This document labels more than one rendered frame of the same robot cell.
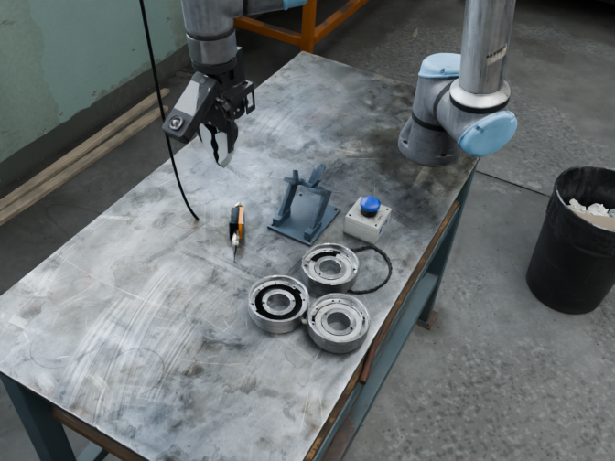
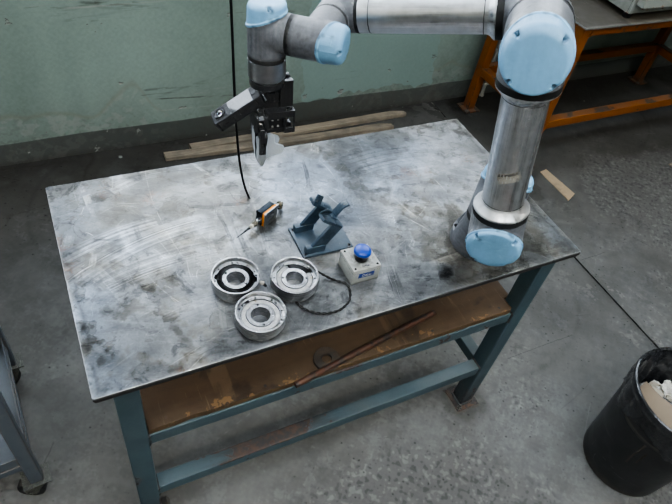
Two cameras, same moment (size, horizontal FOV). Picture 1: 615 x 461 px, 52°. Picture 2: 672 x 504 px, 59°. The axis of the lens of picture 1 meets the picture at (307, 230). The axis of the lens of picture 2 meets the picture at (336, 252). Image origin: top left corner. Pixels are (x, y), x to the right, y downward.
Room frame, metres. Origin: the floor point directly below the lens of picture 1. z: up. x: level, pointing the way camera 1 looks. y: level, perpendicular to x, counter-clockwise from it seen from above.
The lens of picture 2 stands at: (0.11, -0.55, 1.82)
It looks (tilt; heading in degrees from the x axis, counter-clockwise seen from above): 46 degrees down; 31
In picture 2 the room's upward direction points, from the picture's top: 12 degrees clockwise
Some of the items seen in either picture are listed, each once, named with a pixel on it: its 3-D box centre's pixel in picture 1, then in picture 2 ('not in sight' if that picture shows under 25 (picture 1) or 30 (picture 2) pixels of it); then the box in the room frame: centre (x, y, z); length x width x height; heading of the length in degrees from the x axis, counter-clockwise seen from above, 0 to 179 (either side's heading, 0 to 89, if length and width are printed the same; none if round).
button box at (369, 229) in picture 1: (369, 218); (361, 263); (0.94, -0.12, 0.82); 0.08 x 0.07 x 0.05; 155
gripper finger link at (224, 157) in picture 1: (232, 144); (270, 150); (0.90, 0.14, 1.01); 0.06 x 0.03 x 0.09; 150
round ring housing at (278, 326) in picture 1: (278, 305); (235, 280); (0.70, 0.04, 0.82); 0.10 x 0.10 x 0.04
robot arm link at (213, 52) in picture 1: (210, 43); (266, 67); (0.90, 0.17, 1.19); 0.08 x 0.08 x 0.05
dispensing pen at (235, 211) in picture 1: (234, 231); (259, 218); (0.87, 0.14, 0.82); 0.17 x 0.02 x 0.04; 4
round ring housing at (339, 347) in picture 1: (338, 324); (260, 317); (0.67, -0.07, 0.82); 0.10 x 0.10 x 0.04
